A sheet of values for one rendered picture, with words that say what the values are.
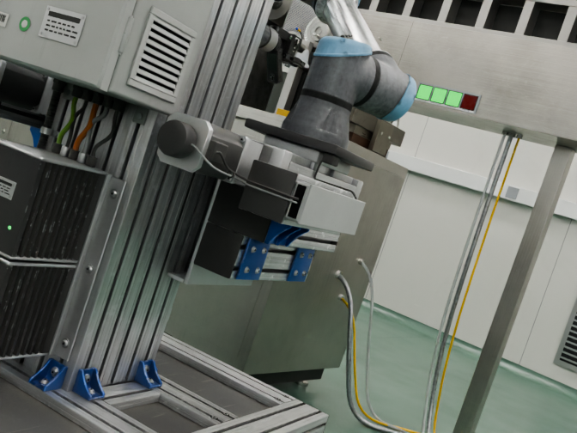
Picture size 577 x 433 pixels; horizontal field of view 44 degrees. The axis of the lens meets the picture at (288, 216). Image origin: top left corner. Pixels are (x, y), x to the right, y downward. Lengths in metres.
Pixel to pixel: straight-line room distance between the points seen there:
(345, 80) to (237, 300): 0.98
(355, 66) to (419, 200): 3.71
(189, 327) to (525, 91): 1.39
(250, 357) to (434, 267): 3.00
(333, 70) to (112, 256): 0.59
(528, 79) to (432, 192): 2.65
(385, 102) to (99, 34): 0.70
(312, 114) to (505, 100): 1.23
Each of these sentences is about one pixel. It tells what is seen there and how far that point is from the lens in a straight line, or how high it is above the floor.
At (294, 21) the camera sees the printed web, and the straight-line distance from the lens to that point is 2.78.
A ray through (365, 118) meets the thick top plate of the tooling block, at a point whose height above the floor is 1.00.
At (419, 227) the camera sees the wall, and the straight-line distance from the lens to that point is 5.17.
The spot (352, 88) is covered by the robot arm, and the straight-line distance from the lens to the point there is 1.53.
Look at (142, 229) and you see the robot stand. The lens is 1.37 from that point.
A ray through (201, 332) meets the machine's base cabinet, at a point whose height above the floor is 0.16.
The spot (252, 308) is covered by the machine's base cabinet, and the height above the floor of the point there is 0.31.
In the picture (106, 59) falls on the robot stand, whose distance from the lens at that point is 1.12.
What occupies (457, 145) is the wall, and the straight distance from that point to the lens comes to 5.18.
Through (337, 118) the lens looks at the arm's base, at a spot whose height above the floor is 0.88.
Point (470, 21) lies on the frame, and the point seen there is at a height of 1.50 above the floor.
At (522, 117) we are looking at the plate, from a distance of 2.58.
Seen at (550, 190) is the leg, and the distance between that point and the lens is 2.67.
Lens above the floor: 0.73
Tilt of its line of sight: 3 degrees down
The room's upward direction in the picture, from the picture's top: 19 degrees clockwise
